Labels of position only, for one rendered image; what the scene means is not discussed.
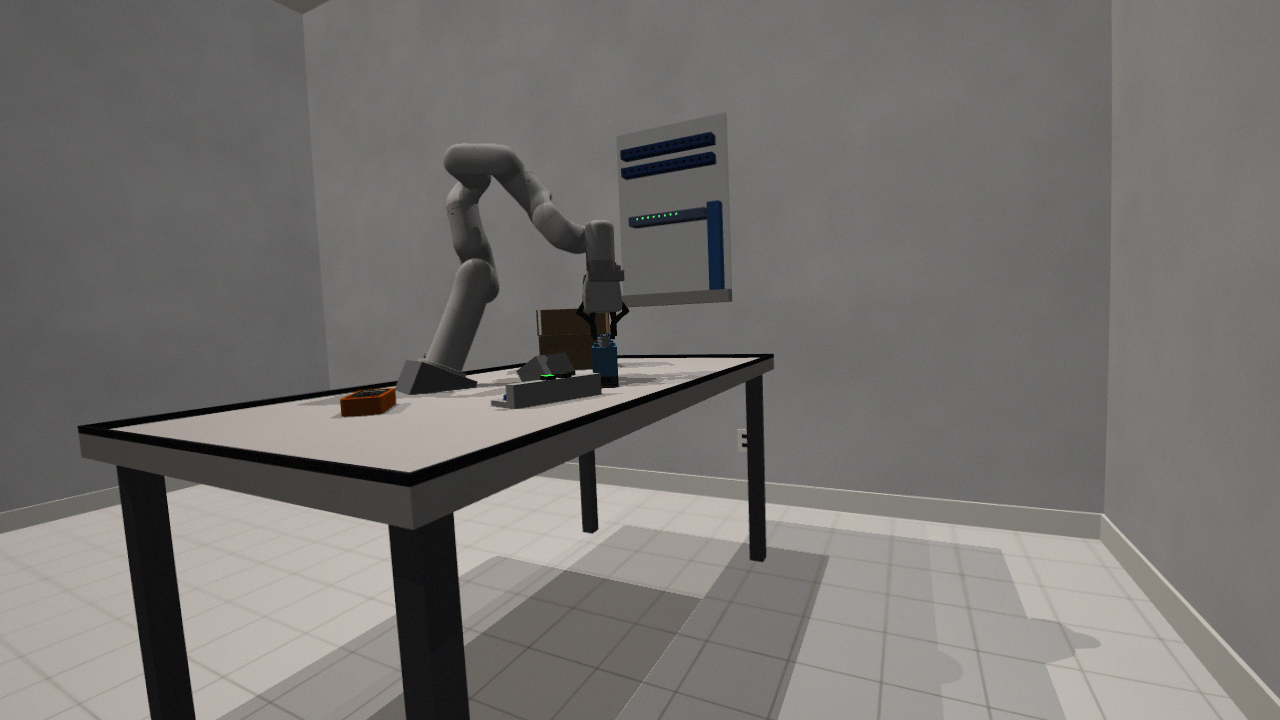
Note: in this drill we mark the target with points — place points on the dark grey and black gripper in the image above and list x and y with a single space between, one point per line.
602 297

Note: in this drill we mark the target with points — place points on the orange digital multimeter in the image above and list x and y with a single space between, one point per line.
368 402

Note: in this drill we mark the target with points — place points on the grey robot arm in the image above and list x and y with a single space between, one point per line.
476 282

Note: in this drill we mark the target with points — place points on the black table edge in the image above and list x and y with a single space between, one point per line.
394 477

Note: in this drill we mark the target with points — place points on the dark grey button housing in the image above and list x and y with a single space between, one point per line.
550 364

